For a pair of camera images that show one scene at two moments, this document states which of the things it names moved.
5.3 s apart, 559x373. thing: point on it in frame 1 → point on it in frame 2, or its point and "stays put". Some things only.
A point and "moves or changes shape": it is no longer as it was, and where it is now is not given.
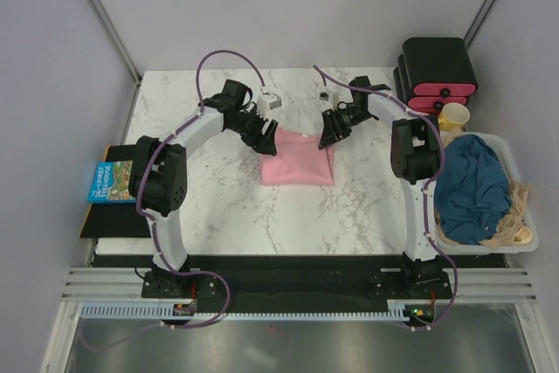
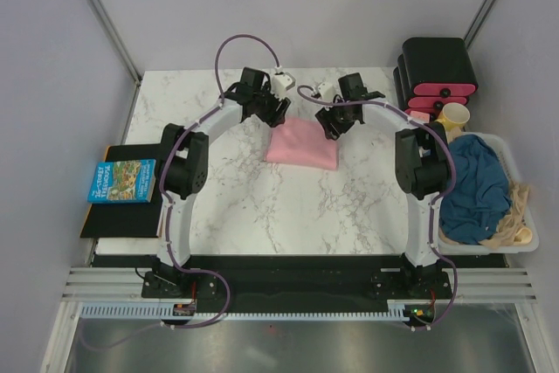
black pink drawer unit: x=432 y=72 stays put
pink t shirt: x=299 y=161 moves or changes shape
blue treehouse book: x=111 y=183 stays put
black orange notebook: x=116 y=220 stays put
